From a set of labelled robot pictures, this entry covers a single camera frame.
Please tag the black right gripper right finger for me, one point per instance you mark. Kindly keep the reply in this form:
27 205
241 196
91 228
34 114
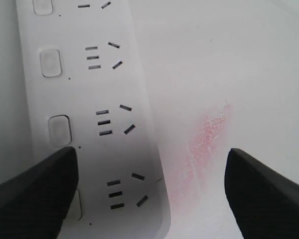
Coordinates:
265 204

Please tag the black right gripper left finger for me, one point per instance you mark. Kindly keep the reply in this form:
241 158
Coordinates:
34 204

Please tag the white five-socket power strip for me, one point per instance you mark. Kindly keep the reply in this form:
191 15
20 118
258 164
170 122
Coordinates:
86 89

